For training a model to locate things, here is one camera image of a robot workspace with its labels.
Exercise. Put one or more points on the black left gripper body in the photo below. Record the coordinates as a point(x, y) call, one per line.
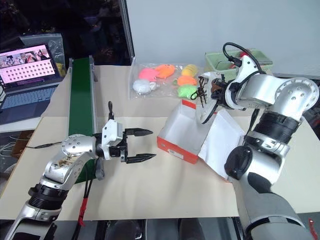
point(124, 151)

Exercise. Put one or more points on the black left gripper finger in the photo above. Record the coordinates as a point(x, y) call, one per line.
point(140, 158)
point(138, 132)

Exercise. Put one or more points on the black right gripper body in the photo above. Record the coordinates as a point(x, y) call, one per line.
point(222, 96)

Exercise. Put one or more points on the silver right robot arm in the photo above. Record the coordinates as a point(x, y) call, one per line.
point(265, 87)

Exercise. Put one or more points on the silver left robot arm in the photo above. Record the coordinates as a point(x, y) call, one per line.
point(75, 147)

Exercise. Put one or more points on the orange shoebox with white inside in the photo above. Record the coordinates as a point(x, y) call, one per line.
point(185, 140)

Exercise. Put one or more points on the green toy fish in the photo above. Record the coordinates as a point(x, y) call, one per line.
point(186, 91)

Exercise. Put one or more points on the orange toy fish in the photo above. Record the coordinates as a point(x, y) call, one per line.
point(165, 71)
point(186, 80)

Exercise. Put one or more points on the yellow toy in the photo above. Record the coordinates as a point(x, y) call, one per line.
point(189, 70)

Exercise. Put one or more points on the pale green plastic basket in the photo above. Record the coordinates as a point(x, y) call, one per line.
point(215, 58)

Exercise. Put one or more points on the white toy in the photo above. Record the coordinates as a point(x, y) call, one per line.
point(141, 86)

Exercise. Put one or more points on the clear plastic bag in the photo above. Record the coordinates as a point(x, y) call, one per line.
point(160, 85)

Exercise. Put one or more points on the pink toy fish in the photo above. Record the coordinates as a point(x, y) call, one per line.
point(147, 74)

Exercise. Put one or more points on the green conveyor belt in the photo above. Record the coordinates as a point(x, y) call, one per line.
point(81, 100)

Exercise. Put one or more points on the open laptop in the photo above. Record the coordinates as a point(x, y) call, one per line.
point(27, 82)

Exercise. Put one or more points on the clear plastic storage box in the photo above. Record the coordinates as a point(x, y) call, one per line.
point(56, 45)

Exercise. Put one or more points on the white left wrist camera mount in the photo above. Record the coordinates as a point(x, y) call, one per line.
point(112, 135)

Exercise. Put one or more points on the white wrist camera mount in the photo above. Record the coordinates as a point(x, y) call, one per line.
point(246, 67)
point(112, 135)

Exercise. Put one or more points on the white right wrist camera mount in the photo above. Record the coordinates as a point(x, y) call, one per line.
point(246, 67)

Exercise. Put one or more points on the grey aluminium post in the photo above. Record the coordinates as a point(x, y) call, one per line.
point(128, 32)

